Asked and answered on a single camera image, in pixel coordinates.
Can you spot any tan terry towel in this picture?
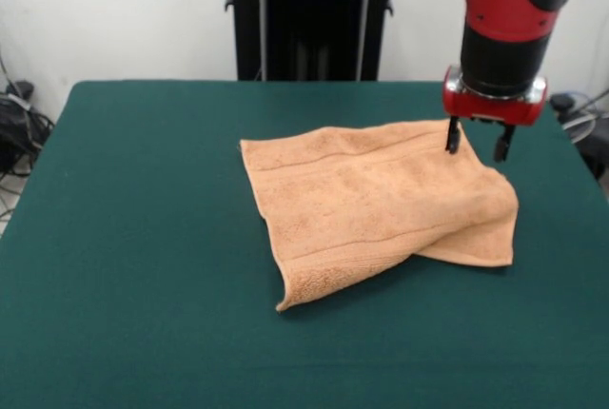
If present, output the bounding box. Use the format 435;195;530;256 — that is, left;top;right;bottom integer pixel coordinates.
238;118;520;313

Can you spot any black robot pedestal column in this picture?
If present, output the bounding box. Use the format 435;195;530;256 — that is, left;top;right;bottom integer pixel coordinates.
223;0;397;82

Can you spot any dark green table cloth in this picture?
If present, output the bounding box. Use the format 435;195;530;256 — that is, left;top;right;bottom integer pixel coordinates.
0;79;609;409

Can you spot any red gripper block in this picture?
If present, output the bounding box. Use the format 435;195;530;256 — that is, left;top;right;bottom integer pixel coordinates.
442;65;549;165

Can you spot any black cable bundle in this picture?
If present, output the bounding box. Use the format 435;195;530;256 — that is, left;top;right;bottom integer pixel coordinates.
0;79;56;191

